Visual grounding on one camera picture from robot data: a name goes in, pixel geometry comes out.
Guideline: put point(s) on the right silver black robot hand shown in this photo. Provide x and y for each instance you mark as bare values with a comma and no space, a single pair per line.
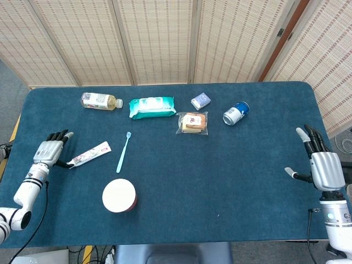
327,170

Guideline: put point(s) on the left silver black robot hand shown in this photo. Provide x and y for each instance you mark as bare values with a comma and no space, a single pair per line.
46,152

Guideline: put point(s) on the white floral toothpaste tube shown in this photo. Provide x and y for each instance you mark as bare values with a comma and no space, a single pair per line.
90,154

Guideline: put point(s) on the light blue toothbrush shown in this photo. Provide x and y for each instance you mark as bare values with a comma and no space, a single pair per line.
122,156

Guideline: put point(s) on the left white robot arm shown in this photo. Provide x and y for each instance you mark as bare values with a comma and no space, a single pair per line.
27,189

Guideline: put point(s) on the grey sneaker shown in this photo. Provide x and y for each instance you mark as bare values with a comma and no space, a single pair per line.
4,152

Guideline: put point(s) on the yellow tea plastic bottle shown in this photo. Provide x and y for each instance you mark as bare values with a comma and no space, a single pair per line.
96,100

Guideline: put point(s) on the black caster wheel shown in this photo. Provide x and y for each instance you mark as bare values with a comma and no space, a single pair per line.
330,248

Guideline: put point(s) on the red paper cup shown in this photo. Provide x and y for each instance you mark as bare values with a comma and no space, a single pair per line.
118,195

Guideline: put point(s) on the blue white drink can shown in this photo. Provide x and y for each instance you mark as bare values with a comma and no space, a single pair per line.
236,112

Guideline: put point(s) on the green wet wipes pack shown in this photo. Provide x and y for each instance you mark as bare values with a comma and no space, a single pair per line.
151,107

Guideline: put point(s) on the narrow bamboo folding screen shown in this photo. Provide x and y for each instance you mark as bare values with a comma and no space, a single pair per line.
324,55

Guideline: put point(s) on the white power strip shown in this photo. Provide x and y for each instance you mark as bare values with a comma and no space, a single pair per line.
110,259

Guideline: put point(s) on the dark blue table cloth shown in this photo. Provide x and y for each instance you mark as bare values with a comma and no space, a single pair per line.
192,170

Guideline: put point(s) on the black metal hinge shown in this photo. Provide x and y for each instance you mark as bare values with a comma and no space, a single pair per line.
280,32
290,36

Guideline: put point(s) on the packaged sliced cake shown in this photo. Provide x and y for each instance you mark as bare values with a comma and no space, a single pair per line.
192,122

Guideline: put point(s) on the small blue white box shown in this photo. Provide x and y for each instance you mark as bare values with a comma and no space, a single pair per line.
202,100

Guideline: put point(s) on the wide bamboo folding screen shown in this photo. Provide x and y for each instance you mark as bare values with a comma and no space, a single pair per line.
156,41

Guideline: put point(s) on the blue grey chair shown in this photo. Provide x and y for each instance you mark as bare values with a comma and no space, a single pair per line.
173,253

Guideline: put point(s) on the brown wooden post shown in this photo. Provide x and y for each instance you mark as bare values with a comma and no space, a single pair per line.
275,55

